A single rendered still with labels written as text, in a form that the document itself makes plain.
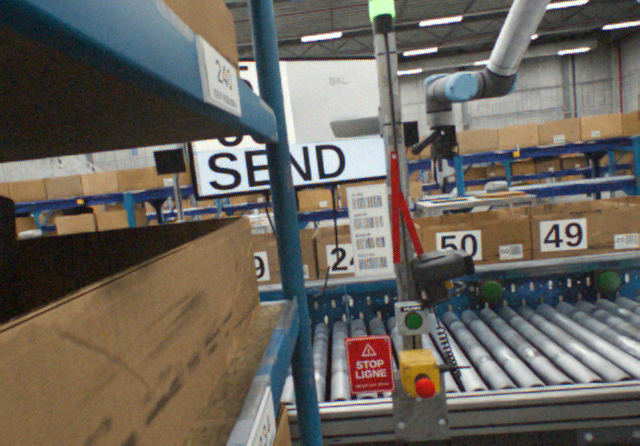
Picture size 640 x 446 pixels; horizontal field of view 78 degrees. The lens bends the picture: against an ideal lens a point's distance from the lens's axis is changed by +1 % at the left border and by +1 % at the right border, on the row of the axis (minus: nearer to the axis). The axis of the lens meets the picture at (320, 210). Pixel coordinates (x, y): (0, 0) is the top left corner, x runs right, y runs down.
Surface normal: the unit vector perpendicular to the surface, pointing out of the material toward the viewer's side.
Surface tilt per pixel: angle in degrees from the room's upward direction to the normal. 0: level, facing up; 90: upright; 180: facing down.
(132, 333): 90
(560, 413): 90
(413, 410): 90
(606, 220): 91
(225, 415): 0
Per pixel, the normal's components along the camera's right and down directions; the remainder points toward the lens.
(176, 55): 0.99, -0.11
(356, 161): 0.29, -0.02
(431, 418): -0.05, 0.09
